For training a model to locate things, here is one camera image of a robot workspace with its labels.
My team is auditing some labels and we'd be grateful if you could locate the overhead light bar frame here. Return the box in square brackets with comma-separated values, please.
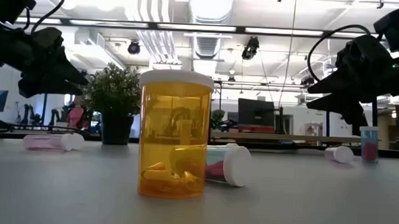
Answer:
[13, 15, 389, 43]

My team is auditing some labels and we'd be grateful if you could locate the black table edge rail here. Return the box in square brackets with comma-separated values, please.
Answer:
[0, 130, 399, 159]

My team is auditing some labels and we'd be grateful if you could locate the black plant pot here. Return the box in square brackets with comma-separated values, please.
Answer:
[99, 113, 135, 146]

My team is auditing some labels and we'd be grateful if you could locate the red background box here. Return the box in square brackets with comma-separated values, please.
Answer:
[238, 125, 276, 134]

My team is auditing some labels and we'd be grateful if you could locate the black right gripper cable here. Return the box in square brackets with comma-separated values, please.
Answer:
[305, 22, 375, 85]

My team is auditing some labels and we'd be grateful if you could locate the small background potted plant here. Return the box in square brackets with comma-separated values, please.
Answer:
[210, 108, 226, 131]

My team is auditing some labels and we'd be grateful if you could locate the amber bottle with yellow capsules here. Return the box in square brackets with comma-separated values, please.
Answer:
[133, 67, 216, 202]

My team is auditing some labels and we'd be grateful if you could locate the black ceiling mounted camera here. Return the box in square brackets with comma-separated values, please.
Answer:
[241, 35, 260, 61]

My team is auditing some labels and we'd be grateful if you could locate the clear bottle with red pills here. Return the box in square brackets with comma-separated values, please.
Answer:
[204, 143, 253, 188]

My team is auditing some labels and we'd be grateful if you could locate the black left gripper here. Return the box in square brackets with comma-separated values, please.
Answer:
[0, 24, 92, 102]

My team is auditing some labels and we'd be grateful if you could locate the black background monitor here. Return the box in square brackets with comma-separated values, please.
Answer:
[237, 97, 277, 128]

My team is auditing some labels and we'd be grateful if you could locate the red pill bottle white cap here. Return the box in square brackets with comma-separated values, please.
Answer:
[358, 125, 380, 164]

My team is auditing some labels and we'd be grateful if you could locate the green artificial plant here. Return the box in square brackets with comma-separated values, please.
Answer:
[80, 61, 145, 119]

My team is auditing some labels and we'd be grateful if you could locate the pink pill bottle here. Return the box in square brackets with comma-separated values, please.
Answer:
[324, 144, 355, 165]
[22, 132, 74, 153]

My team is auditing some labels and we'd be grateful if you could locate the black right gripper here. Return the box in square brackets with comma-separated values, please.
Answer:
[304, 31, 399, 129]

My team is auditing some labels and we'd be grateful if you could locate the black ceiling spotlight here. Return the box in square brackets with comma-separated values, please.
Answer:
[127, 39, 142, 55]

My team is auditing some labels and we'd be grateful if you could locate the white ceiling air duct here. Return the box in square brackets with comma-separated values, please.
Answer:
[185, 0, 235, 60]

